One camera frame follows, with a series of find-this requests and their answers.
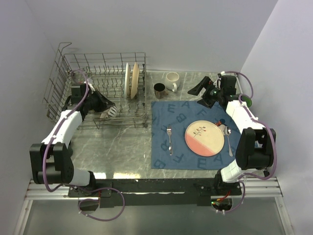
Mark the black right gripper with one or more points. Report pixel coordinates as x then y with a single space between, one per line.
205 101

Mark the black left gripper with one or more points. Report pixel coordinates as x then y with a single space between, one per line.
104 103

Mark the white strawberry pattern plate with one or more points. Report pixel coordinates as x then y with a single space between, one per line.
126 81

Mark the beige plate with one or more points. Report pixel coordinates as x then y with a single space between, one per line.
135 78

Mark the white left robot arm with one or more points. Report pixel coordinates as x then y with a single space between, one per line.
51 159

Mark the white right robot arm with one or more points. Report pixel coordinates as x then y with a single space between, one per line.
256 154

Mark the white ceramic mug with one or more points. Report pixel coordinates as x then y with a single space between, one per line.
172 81

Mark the dark brown metal cup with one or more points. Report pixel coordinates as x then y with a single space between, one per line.
160 90

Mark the blue letter pattern cloth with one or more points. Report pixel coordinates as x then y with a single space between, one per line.
180 114

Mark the silver fork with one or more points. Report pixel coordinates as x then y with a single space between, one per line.
169 133

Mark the pink and cream plate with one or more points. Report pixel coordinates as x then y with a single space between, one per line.
204 138

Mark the silver spoon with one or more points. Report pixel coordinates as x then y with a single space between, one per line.
226 132

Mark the floral mug green inside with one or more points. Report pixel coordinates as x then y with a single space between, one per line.
246 99

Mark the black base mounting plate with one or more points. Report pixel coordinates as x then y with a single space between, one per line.
156 192

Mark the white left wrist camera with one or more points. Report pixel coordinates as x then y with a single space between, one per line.
89 82

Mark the metal wire dish rack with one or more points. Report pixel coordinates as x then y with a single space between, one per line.
107 74

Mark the aluminium frame rail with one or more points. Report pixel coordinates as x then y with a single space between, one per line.
255 188

